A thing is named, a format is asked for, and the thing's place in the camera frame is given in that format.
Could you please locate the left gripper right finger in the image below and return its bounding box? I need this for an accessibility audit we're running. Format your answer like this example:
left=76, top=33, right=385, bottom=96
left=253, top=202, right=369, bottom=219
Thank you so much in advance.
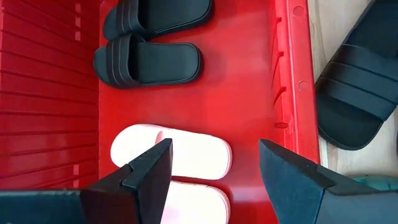
left=259, top=138, right=398, bottom=224

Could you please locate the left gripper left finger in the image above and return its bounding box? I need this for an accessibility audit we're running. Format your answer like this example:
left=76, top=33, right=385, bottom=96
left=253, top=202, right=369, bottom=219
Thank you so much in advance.
left=0, top=138, right=174, bottom=224

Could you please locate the pink slide sandal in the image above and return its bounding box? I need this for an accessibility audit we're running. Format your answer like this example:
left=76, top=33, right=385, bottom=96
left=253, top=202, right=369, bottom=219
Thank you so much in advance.
left=109, top=123, right=234, bottom=181
left=159, top=179, right=231, bottom=224

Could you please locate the green slide sandal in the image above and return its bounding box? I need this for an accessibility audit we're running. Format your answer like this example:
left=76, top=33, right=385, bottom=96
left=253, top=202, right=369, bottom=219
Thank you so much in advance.
left=349, top=174, right=398, bottom=191

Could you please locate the black slide sandal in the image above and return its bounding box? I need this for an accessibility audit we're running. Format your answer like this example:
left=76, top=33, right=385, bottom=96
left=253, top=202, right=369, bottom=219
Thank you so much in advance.
left=101, top=0, right=214, bottom=42
left=314, top=0, right=398, bottom=151
left=93, top=33, right=203, bottom=90

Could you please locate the red plastic bin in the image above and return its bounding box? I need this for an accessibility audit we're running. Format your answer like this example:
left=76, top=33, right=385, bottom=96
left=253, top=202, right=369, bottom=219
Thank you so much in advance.
left=0, top=0, right=321, bottom=224

